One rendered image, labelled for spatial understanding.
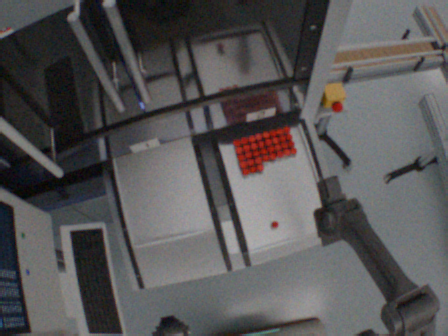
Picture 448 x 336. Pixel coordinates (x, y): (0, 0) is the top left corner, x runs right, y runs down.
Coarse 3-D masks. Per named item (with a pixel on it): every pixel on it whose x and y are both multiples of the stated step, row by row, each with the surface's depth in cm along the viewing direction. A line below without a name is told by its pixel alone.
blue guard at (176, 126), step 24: (264, 96) 127; (288, 96) 131; (168, 120) 126; (192, 120) 130; (216, 120) 135; (240, 120) 140; (96, 144) 125; (120, 144) 131; (24, 168) 123; (72, 168) 137
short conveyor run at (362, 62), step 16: (352, 48) 151; (368, 48) 154; (384, 48) 155; (400, 48) 155; (416, 48) 155; (432, 48) 156; (336, 64) 149; (352, 64) 149; (368, 64) 153; (384, 64) 153; (400, 64) 153; (416, 64) 152; (432, 64) 156; (352, 80) 158; (368, 80) 161
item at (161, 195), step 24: (168, 144) 152; (120, 168) 151; (144, 168) 151; (168, 168) 150; (192, 168) 150; (120, 192) 147; (144, 192) 149; (168, 192) 148; (192, 192) 148; (144, 216) 147; (168, 216) 147; (192, 216) 146; (144, 240) 145; (168, 240) 144
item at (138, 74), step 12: (108, 0) 59; (108, 12) 60; (120, 24) 65; (120, 36) 68; (132, 48) 74; (132, 60) 77; (132, 72) 82; (144, 72) 96; (144, 84) 89; (144, 96) 93
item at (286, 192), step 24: (264, 168) 149; (288, 168) 149; (312, 168) 148; (240, 192) 148; (264, 192) 148; (288, 192) 147; (312, 192) 147; (240, 216) 143; (264, 216) 146; (288, 216) 145; (312, 216) 145; (264, 240) 144; (288, 240) 140
